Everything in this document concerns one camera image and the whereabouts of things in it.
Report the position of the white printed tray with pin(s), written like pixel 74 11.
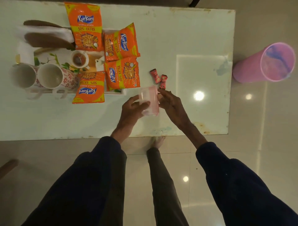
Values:
pixel 44 58

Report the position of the round brown wooden board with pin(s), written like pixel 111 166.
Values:
pixel 46 40

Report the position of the orange snack packet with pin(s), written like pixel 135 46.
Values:
pixel 122 73
pixel 85 25
pixel 121 43
pixel 89 89

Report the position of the wooden chair frame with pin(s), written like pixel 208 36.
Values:
pixel 8 168

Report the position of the person's left hand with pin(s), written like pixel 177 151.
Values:
pixel 128 116

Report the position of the pink lidded plastic container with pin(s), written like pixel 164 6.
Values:
pixel 151 100

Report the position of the white floral mug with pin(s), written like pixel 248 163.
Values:
pixel 23 75
pixel 52 76

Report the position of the white napkin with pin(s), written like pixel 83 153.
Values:
pixel 46 29

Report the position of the person's leg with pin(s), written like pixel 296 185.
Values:
pixel 116 205
pixel 163 191

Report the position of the person's left leg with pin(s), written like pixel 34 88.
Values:
pixel 116 205

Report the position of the person's right forearm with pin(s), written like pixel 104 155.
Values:
pixel 244 191

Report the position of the pink plastic bin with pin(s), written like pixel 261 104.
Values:
pixel 246 68

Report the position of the person's right leg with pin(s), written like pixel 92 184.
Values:
pixel 163 191

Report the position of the red candy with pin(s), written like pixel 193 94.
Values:
pixel 155 76
pixel 163 82

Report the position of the person's left forearm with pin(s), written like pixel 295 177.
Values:
pixel 81 186

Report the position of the person's right hand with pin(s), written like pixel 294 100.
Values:
pixel 177 111

